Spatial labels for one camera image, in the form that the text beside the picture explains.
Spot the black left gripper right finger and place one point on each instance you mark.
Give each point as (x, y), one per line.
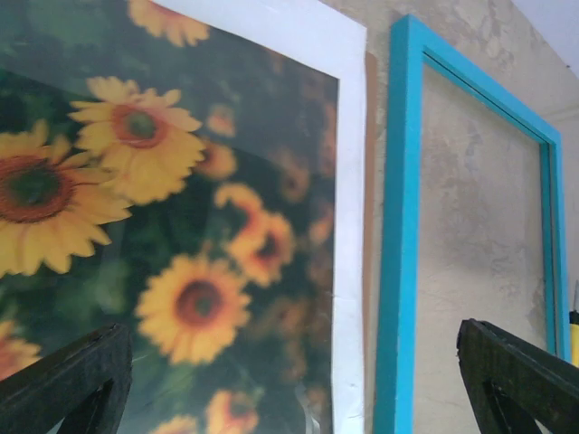
(514, 386)

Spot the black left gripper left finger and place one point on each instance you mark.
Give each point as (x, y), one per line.
(81, 388)

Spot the yellow screwdriver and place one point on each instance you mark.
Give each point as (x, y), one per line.
(574, 327)

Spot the teal picture frame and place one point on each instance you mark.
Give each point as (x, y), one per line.
(412, 46)

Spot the sunflower photo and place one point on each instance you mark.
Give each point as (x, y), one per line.
(164, 174)

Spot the white mat board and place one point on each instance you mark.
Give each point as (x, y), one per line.
(319, 36)

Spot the brown fibreboard backing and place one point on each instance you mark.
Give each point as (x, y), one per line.
(370, 296)

